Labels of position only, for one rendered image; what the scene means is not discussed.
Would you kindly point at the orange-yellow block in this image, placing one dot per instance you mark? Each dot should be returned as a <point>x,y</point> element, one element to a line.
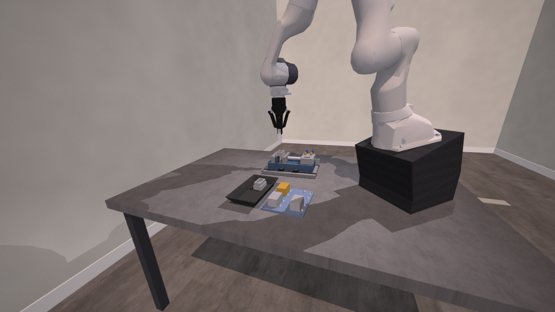
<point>284,188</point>

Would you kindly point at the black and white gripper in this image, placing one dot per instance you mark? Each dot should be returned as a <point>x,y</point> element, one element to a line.
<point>279,107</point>

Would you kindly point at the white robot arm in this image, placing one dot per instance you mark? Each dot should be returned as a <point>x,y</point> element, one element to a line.
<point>378,48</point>

